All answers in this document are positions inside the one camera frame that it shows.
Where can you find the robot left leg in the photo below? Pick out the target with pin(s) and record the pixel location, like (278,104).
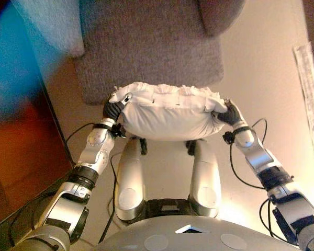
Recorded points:
(129,183)

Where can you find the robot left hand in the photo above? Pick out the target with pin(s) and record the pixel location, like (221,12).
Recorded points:
(112,109)

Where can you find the grey fabric armchair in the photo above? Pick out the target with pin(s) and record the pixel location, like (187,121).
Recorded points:
(151,47)

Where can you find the brown wooden cabinet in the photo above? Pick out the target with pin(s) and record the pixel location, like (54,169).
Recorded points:
(21,146)

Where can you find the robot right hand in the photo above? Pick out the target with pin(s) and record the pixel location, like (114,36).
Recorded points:
(231,115)

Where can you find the robot left silver arm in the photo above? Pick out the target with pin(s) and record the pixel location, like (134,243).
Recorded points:
(89,162)

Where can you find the grey patterned rug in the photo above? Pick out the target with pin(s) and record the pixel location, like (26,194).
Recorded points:
(308,78)

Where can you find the grey robot torso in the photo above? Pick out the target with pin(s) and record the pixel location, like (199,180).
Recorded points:
(199,235)

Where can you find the white frilled cushion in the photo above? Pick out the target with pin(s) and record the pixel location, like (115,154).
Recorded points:
(170,115)

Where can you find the robot right silver arm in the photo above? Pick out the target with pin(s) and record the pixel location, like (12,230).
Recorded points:
(267,162)

